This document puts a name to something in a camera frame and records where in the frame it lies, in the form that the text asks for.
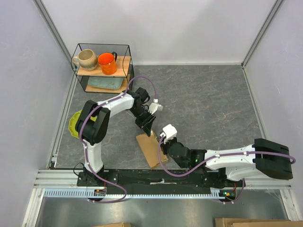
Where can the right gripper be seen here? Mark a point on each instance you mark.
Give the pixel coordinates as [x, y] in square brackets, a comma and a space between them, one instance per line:
[164, 145]

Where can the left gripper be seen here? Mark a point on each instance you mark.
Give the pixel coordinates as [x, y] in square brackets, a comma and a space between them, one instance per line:
[146, 124]

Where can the brown cardboard express box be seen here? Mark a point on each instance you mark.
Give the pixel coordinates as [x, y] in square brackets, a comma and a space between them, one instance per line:
[149, 147]

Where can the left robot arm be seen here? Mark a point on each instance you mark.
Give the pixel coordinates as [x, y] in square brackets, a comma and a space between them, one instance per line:
[93, 121]

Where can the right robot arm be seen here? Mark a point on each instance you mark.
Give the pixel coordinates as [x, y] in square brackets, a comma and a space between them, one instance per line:
[262, 157]

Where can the light green tray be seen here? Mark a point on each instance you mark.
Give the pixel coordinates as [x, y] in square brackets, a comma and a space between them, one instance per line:
[106, 83]

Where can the yellow-green dotted plate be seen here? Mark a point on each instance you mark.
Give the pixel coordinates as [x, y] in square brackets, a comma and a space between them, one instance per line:
[72, 124]

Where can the orange mug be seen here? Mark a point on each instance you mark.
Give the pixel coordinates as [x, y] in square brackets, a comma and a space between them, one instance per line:
[107, 63]

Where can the cardboard piece bottom centre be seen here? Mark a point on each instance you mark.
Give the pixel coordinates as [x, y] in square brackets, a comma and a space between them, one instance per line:
[122, 224]

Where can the beige ceramic mug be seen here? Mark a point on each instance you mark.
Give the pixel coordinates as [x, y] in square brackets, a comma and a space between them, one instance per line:
[87, 59]

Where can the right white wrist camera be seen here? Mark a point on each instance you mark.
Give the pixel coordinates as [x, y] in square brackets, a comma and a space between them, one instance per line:
[168, 133]

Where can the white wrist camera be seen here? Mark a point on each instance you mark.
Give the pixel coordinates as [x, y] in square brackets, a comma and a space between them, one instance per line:
[168, 133]
[155, 106]

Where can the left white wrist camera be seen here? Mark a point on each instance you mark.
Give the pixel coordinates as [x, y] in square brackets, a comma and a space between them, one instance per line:
[155, 106]

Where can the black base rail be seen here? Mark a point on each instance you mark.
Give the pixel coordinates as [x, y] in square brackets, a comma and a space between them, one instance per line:
[158, 182]

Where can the black wire wooden shelf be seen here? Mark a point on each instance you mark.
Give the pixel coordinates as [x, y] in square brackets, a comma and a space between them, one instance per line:
[124, 65]

